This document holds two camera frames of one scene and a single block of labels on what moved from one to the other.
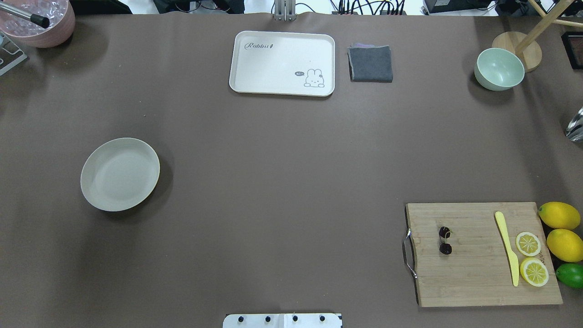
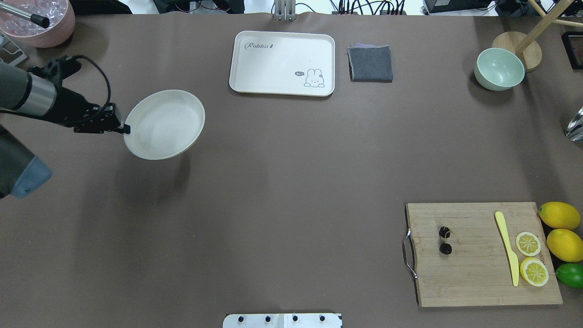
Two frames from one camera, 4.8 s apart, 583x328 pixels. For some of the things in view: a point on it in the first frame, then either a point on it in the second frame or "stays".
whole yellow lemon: [565, 244] stays
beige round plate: [118, 173] → [164, 124]
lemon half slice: [528, 243] stays
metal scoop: [574, 131] stays
